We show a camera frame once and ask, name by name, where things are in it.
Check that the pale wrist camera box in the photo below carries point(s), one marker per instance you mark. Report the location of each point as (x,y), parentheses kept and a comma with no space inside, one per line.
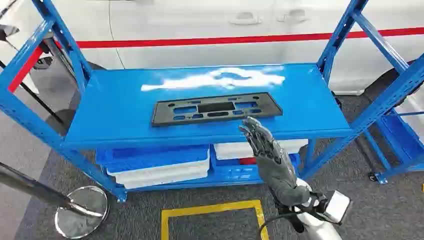
(338,205)

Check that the thin black stand pole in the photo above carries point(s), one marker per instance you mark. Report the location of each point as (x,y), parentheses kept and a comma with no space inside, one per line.
(36,97)

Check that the blue metal cart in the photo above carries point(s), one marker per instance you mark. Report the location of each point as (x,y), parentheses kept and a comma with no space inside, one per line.
(400,142)

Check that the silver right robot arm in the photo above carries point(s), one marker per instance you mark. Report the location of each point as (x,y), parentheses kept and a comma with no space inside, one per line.
(316,230)

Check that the short red barrier belt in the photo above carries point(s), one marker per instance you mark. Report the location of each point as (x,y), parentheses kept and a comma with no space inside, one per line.
(24,69)

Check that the yellow floor tape square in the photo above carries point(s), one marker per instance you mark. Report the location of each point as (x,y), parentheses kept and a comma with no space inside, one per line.
(212,208)

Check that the black plastic plate frame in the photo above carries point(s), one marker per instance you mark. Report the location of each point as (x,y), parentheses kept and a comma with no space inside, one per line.
(165,117)

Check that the blue plastic crate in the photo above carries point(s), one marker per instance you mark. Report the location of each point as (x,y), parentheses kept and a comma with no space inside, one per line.
(238,174)
(155,155)

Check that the dark stanchion post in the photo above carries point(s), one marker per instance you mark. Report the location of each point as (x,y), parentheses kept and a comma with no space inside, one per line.
(61,56)

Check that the white car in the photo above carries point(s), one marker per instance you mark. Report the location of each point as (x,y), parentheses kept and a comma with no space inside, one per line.
(198,20)

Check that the long red barrier belt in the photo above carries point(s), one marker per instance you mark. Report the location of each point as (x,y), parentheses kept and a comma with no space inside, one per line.
(205,41)

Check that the blue metal shelf rack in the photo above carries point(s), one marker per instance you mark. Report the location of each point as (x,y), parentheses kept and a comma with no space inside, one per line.
(116,109)

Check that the black car wheel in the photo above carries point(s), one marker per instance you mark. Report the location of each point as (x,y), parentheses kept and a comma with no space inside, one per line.
(381,82)

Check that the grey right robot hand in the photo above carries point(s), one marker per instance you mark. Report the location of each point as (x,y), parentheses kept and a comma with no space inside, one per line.
(276,172)

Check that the red item in crate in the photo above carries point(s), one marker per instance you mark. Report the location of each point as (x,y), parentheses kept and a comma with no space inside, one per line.
(247,161)

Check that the chrome stanchion with round base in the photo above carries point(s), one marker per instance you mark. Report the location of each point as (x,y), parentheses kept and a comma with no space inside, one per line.
(82,225)

